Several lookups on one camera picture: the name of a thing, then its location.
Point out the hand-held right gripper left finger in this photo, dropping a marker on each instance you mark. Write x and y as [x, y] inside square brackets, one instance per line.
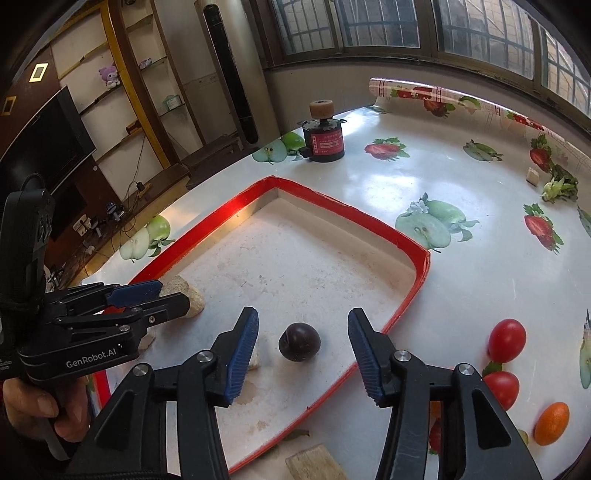
[242, 355]

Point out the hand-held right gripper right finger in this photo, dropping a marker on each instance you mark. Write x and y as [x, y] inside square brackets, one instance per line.
[367, 360]

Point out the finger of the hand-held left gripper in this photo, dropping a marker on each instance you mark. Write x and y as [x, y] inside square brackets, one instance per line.
[171, 304]
[138, 291]

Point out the dark purple plum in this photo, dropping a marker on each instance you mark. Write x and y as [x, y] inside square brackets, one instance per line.
[298, 341]

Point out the red-rimmed white tray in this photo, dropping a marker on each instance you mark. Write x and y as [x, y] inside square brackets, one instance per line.
[300, 258]

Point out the red tomato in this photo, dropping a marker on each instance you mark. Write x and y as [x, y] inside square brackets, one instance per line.
[502, 390]
[507, 340]

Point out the small orange kumquat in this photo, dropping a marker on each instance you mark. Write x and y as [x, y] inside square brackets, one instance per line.
[551, 423]

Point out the person's left hand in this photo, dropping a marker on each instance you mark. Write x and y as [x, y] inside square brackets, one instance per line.
[27, 401]

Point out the whitish cork piece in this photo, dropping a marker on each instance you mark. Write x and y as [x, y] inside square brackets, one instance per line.
[255, 357]

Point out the beige cork piece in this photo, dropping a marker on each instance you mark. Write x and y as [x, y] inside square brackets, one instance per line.
[147, 341]
[196, 300]

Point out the pale wooden block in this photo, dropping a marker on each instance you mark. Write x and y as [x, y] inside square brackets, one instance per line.
[314, 464]

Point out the fruit-printed white tablecloth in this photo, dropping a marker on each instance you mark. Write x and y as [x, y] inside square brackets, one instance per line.
[461, 286]

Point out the low wooden cabinet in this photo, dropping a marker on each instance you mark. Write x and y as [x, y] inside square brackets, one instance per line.
[207, 157]

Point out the black television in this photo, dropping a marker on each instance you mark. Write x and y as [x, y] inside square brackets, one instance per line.
[41, 143]

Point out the small green box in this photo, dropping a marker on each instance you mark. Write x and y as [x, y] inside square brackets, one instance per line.
[172, 102]

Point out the purple plush toy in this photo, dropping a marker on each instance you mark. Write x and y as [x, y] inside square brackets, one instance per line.
[110, 76]

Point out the black motor with cork wheel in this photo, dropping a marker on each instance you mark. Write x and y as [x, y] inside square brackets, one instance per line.
[323, 143]

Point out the white tower air conditioner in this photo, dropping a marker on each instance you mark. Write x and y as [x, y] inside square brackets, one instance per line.
[231, 69]

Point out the small pale cork piece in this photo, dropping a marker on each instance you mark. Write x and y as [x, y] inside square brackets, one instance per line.
[533, 176]

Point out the green vegetable scrap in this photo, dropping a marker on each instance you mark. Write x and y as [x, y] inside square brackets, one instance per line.
[561, 187]

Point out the barred window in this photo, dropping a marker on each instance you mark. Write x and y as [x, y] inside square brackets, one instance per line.
[392, 23]

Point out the wooden wall shelf unit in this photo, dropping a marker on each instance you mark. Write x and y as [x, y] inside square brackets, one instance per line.
[120, 124]

